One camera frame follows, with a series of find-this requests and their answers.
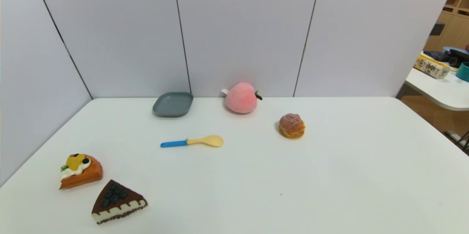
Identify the brown cream puff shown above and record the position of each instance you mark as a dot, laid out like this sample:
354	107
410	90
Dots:
292	126

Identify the grey square dish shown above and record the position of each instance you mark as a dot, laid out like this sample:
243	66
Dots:
172	104

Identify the black round object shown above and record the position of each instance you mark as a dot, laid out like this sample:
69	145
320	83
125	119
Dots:
459	58

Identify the pink plush peach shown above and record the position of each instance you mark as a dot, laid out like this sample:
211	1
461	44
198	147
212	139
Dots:
240	98

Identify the chocolate blueberry cake slice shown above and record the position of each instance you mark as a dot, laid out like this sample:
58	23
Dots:
115	201

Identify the orange fruit-topped cake slice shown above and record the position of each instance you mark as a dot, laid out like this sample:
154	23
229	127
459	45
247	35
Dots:
82	173

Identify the yellow printed cardboard box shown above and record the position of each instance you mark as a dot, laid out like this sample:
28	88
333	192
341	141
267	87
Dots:
431	67

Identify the white side table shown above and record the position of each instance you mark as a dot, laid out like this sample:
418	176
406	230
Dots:
439	91

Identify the dark folded cloth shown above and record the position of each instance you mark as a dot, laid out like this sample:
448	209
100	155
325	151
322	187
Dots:
438	55

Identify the blue plate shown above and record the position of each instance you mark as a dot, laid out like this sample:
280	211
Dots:
451	48

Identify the metal chair base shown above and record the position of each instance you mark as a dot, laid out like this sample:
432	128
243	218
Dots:
460	140

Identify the teal cup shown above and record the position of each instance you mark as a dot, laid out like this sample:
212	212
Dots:
464	72

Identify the wooden shelf unit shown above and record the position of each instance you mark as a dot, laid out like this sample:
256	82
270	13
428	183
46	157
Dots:
454	25

